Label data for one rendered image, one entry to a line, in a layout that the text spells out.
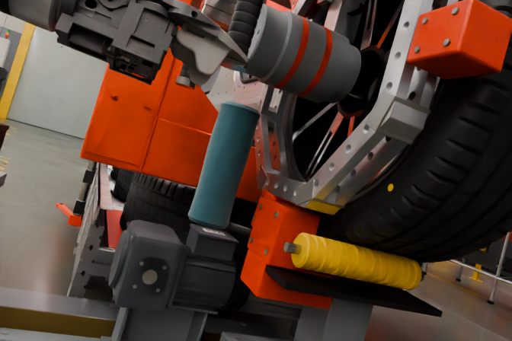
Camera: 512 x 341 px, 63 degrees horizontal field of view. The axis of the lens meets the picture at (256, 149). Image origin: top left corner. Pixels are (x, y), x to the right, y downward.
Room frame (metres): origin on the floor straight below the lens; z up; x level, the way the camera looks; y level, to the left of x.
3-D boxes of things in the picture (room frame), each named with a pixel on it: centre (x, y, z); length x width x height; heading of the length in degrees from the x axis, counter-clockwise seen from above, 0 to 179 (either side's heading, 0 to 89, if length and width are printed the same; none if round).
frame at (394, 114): (0.82, -0.09, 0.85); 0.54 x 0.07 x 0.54; 21
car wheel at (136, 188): (1.67, 0.10, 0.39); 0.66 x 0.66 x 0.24
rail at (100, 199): (2.37, 0.79, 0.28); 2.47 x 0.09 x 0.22; 21
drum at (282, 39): (0.80, -0.03, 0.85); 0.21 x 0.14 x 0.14; 111
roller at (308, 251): (0.74, -0.23, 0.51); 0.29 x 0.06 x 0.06; 111
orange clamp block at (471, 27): (0.53, -0.21, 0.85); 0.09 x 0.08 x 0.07; 21
